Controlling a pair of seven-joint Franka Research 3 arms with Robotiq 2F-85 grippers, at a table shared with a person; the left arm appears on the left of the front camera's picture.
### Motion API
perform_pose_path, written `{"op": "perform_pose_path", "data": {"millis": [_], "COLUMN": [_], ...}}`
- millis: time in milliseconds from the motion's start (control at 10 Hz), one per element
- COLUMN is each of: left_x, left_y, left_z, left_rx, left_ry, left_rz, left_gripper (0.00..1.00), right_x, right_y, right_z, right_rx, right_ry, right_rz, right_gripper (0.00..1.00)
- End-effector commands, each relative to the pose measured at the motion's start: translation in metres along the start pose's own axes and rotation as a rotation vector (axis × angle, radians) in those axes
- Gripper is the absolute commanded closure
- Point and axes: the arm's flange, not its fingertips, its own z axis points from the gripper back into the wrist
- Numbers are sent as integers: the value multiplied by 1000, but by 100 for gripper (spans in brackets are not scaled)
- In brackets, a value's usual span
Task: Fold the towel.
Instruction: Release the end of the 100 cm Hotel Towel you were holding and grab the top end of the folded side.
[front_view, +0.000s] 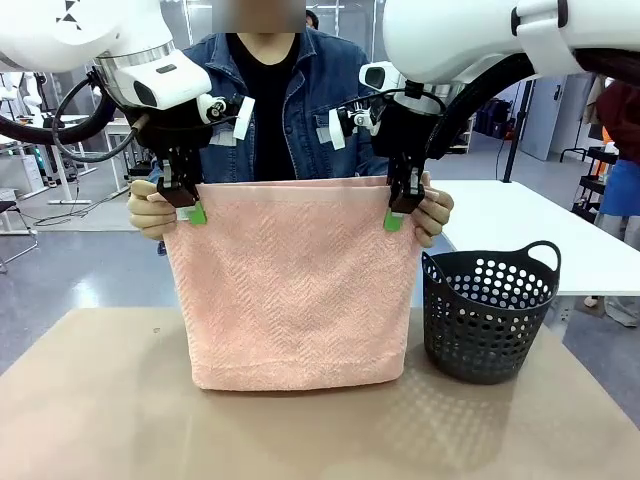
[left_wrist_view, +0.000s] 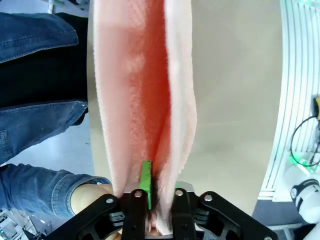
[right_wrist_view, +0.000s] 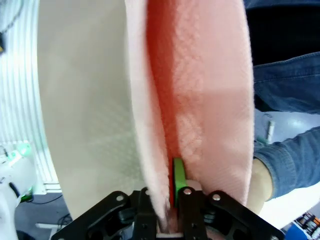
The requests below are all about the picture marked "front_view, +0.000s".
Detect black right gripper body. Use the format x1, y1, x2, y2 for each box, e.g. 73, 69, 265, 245
372, 98, 441, 161

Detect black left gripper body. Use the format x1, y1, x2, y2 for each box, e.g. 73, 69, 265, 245
124, 97, 216, 154

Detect pink terry towel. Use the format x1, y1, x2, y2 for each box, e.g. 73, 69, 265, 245
163, 175, 426, 393

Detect person's left hand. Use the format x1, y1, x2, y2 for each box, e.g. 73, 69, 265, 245
409, 172, 455, 247

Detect person's right hand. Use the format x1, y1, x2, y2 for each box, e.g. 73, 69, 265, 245
127, 179, 179, 241

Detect white desk with legs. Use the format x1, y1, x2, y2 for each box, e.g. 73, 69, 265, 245
44, 113, 132, 207

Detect person in denim jacket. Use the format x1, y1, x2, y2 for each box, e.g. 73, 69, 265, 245
182, 27, 397, 184

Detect black vertical pole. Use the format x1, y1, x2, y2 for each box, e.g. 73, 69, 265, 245
494, 82, 520, 184

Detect white table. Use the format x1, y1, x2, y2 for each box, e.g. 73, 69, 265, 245
427, 178, 640, 302

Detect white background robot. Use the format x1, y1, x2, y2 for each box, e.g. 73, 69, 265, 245
0, 71, 50, 121

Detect black perforated laundry basket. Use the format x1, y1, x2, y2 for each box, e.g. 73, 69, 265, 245
421, 240, 563, 386

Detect black utility cart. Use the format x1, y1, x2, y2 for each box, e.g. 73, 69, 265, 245
559, 147, 622, 222

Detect bystander in red top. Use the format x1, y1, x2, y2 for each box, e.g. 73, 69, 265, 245
582, 74, 640, 242

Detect thin black cable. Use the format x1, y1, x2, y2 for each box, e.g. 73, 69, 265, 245
51, 74, 139, 164
339, 87, 447, 120

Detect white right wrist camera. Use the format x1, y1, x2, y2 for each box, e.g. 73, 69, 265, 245
327, 102, 386, 150

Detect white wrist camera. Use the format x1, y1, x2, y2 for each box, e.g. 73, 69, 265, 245
327, 102, 386, 150
196, 94, 257, 142

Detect thick black corrugated hose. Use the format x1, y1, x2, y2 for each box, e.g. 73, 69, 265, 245
423, 52, 540, 161
0, 97, 119, 147

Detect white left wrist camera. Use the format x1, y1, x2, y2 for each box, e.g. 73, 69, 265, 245
196, 94, 257, 142

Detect metal frame chair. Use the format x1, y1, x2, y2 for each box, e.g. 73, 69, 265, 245
0, 199, 40, 274

